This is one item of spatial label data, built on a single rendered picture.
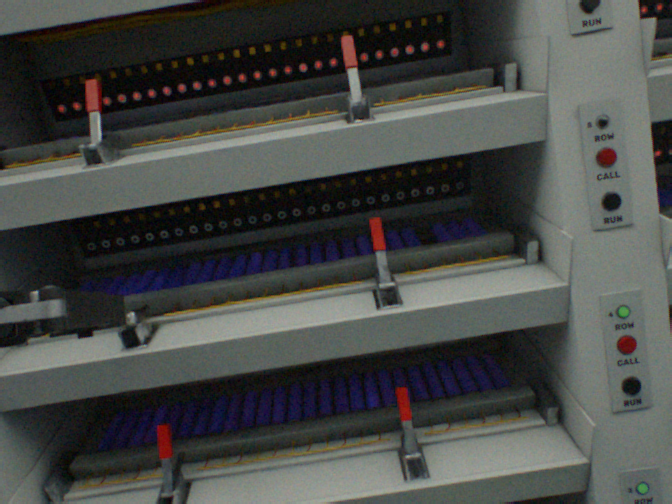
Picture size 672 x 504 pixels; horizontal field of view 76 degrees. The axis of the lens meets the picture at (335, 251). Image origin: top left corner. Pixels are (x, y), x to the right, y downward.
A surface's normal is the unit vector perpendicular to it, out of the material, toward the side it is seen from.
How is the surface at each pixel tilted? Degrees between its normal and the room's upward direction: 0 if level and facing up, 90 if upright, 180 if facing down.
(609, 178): 90
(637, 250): 90
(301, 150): 109
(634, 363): 90
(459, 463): 19
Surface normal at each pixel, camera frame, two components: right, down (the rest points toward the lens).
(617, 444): 0.00, 0.08
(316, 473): -0.15, -0.90
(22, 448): 0.99, -0.16
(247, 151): 0.05, 0.40
